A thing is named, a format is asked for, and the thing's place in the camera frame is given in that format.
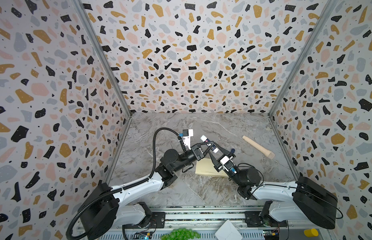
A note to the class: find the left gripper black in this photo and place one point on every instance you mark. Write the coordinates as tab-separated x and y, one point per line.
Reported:
200	155

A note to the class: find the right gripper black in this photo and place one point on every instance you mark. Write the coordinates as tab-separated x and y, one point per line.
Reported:
220	157

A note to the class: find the cream yellow envelope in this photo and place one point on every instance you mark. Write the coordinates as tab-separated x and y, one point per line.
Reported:
205	167

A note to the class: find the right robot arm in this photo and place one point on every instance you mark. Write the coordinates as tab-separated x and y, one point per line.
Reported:
302	199

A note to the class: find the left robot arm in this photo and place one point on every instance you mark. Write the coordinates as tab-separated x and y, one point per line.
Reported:
108	206

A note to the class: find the green grape bunch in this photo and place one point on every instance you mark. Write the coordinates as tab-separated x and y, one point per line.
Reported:
181	234

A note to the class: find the small circuit board right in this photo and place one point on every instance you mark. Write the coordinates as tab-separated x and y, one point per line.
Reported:
271	235

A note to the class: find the small circuit board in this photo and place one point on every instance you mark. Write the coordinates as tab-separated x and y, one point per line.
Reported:
142	235
271	235

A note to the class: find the small circuit board left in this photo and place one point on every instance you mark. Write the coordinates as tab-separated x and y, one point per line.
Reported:
142	235

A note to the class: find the yellow cylinder object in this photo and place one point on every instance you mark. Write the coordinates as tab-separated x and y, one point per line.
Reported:
311	233

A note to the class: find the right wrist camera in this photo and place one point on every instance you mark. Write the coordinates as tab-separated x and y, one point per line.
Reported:
230	169

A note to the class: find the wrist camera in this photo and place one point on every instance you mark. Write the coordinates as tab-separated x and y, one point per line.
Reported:
230	169
185	139

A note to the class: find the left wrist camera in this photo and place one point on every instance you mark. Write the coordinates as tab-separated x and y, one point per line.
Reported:
185	139

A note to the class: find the wooden stamp handle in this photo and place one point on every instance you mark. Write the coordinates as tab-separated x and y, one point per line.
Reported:
267	153

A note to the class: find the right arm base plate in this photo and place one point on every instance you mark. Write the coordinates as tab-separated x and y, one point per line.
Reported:
256	219

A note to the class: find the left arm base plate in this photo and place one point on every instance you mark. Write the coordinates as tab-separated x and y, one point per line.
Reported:
155	220

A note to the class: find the left aluminium corner post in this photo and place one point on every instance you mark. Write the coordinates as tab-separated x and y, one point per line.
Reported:
99	51

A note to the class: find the aluminium corner post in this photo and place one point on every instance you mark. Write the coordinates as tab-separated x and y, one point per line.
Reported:
99	51
325	14

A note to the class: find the right aluminium corner post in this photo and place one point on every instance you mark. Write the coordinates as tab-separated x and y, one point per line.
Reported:
325	14

